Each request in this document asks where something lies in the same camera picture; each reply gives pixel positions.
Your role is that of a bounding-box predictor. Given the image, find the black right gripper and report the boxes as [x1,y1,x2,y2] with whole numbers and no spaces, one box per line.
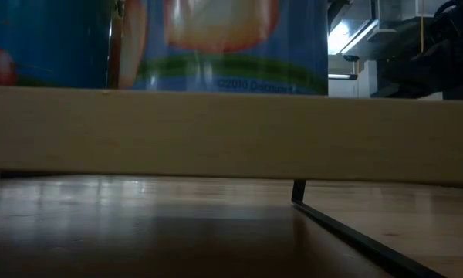
[372,38,448,97]

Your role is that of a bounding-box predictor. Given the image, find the thin yellow vertical cord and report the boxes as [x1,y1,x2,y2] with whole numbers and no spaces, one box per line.
[419,0,425,53]

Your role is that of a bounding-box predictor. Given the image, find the tall blue Cherries can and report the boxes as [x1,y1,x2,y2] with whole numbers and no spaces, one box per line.
[0,0,115,89]

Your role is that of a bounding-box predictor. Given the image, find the wooden shelf with black frame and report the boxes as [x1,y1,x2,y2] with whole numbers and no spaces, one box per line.
[0,83,463,278]

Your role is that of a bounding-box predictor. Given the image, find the blue peaches label can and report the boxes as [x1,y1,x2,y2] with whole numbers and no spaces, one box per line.
[107,0,330,97]

